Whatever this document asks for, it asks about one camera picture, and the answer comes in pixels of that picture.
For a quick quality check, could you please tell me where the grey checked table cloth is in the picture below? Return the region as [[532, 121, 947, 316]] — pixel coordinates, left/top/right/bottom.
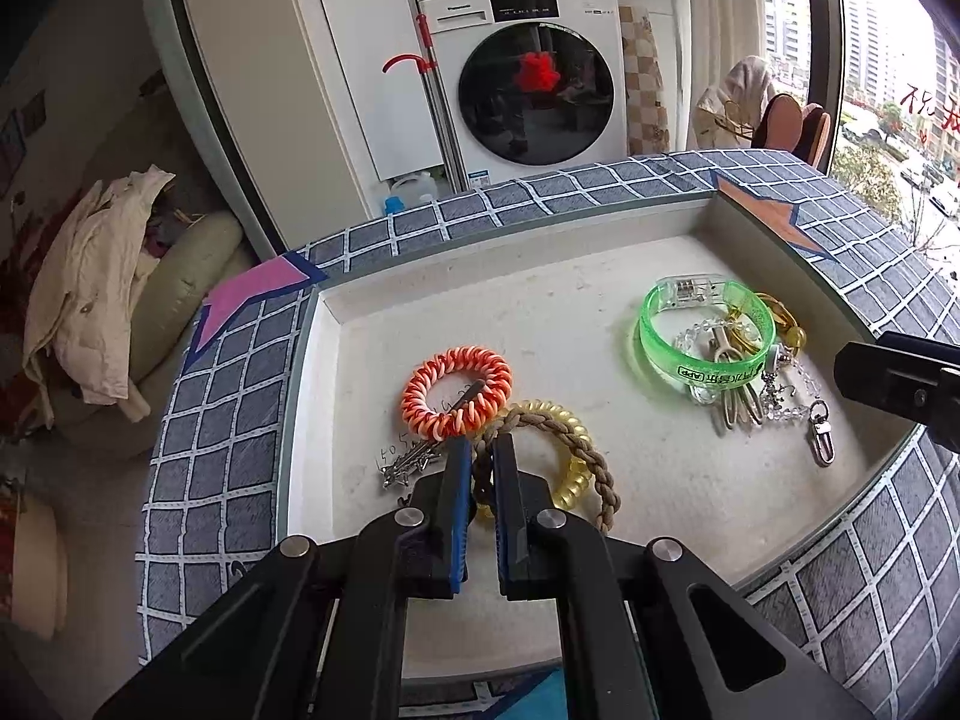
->
[[135, 150, 960, 720]]

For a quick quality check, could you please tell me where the white cabinet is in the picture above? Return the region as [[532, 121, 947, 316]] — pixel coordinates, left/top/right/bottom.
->
[[277, 0, 451, 181]]

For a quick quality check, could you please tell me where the white curtain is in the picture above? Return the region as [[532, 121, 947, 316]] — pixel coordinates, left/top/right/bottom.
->
[[686, 0, 762, 151]]

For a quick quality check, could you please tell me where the grey box with white inside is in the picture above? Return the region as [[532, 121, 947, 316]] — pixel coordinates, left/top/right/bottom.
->
[[276, 191, 931, 691]]

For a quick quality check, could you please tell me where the brown braided hair tie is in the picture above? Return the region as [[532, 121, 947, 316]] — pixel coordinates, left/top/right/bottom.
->
[[471, 412, 622, 533]]

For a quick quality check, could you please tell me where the beige sofa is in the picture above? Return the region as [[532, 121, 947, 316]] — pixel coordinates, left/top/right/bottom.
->
[[52, 210, 256, 458]]

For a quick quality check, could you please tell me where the white bottle with blue cap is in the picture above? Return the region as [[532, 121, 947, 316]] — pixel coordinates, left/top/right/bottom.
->
[[384, 171, 438, 215]]

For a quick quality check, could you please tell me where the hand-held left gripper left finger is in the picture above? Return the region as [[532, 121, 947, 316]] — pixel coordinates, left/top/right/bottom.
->
[[94, 439, 475, 720]]

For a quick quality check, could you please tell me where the beige cloth on chair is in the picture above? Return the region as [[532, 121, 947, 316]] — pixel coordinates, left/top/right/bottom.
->
[[694, 56, 777, 151]]

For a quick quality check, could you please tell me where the orange white spiral hair tie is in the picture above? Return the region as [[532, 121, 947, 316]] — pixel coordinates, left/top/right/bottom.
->
[[401, 346, 513, 442]]

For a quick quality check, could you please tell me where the silver metal hair clip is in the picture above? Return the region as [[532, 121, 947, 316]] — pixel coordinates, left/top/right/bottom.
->
[[379, 382, 488, 488]]

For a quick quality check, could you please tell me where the silver chain keyring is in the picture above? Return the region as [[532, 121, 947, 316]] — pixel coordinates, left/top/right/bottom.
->
[[759, 345, 796, 395]]

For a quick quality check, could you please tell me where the silver key ring with clasp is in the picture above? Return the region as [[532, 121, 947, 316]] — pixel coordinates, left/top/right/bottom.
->
[[709, 326, 837, 468]]

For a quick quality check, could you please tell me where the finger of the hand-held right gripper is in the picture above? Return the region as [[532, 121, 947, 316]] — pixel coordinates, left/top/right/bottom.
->
[[834, 330, 960, 455]]

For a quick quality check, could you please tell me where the brown chair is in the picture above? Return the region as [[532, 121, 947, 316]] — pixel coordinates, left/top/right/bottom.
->
[[750, 92, 833, 170]]

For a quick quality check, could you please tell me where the green translucent bracelet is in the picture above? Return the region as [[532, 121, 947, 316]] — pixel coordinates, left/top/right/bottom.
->
[[639, 276, 777, 406]]

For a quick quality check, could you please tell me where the cream jacket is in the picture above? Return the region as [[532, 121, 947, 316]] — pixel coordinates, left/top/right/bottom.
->
[[22, 163, 175, 425]]

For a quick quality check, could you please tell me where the gold spiral hair tie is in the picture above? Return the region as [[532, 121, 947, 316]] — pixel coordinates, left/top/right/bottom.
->
[[476, 400, 590, 522]]

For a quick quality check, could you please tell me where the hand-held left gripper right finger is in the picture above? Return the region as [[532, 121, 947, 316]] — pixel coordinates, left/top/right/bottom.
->
[[493, 433, 875, 720]]

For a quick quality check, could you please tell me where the clear bead bracelet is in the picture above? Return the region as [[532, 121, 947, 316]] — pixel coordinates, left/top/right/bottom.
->
[[675, 319, 822, 425]]

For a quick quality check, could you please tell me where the mop with red handle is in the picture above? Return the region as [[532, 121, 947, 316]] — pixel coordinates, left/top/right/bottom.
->
[[382, 11, 470, 181]]

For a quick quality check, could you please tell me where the white washing machine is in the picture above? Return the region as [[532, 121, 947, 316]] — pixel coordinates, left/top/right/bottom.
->
[[412, 0, 631, 188]]

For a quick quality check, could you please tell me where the gold knotted hair tie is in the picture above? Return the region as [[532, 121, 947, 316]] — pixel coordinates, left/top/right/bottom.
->
[[739, 291, 807, 361]]

